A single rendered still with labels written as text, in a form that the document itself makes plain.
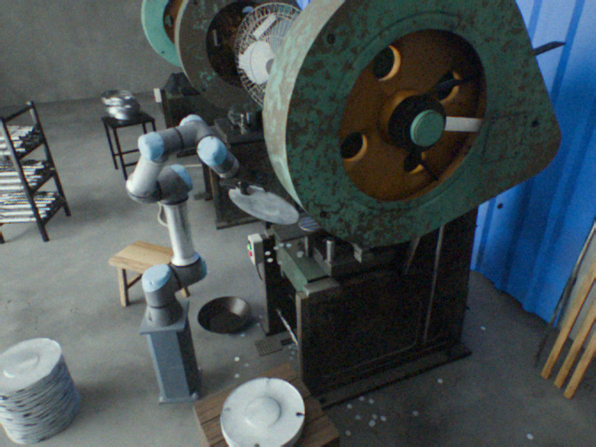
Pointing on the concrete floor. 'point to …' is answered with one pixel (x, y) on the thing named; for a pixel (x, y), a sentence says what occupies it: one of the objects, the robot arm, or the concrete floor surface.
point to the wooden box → (211, 408)
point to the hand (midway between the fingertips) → (254, 190)
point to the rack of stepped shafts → (27, 176)
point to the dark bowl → (223, 314)
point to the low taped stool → (126, 258)
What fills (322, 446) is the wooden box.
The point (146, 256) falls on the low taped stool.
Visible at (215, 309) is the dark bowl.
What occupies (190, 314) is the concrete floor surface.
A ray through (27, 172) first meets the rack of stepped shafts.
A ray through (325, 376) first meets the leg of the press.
